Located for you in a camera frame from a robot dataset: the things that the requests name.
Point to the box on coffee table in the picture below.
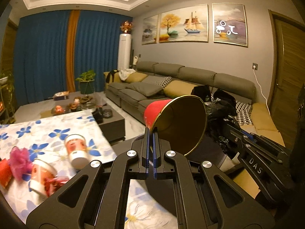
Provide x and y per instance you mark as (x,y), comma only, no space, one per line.
(61,96)

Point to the purple right painting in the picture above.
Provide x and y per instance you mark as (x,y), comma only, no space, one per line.
(230,24)

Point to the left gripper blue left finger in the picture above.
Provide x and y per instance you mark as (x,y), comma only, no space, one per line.
(145,150)

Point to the sailboat tree painting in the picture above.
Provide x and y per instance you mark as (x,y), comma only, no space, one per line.
(185,24)

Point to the white apple paper cup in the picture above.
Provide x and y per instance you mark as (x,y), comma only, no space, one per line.
(77,151)

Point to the grey trash bin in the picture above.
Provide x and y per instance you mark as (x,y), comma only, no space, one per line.
(207,149)

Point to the black plastic bag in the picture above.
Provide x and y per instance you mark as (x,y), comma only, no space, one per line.
(221,113)

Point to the pink plastic bag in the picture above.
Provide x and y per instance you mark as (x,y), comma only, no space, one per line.
(20,162)

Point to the grey cushion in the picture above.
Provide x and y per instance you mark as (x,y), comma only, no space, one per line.
(145,89)

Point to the orange curtain strip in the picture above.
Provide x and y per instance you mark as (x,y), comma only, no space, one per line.
(70,49)

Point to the red gold paper cup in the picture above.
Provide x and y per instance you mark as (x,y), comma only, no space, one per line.
(182,121)

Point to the grey sectional sofa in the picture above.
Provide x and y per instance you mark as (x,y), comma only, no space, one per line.
(134,103)

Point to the wooden door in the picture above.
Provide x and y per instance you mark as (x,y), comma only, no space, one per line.
(287,76)

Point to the small left painting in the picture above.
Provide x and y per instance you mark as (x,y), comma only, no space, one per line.
(149,31)

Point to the white standing air conditioner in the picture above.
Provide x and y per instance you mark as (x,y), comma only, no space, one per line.
(124,51)

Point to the plant on stand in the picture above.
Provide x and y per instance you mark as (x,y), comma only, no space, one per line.
(7,98)

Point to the patterned cushion far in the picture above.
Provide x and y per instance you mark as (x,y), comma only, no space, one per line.
(161,81)

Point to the patterned cushion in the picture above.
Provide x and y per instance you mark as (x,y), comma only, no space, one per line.
(161,81)
(243,111)

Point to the dark coffee table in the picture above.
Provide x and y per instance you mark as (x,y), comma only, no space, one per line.
(111,123)

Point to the glass teapot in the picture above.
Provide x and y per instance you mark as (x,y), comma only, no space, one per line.
(88,103)

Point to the patterned cushion near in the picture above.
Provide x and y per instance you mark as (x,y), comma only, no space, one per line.
(243,111)

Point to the white cloth on sofa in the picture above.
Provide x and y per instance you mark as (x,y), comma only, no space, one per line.
(125,73)

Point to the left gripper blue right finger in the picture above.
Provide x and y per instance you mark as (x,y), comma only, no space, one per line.
(156,155)

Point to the red flower decoration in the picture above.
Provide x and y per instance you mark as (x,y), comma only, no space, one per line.
(126,27)

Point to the potted green plant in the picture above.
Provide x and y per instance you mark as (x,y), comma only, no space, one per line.
(86,82)

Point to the red wrapper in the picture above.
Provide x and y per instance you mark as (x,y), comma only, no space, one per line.
(53,184)

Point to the mustard cushion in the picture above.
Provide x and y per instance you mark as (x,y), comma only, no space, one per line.
(136,77)
(178,88)

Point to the mustard cushion far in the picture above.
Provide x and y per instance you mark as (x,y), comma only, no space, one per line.
(136,77)

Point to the orange fruit bowl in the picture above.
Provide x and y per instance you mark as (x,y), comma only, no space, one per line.
(58,110)

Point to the mustard cushion near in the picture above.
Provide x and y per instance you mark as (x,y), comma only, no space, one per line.
(178,88)

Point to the blue window curtain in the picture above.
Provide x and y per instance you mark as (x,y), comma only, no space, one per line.
(40,51)

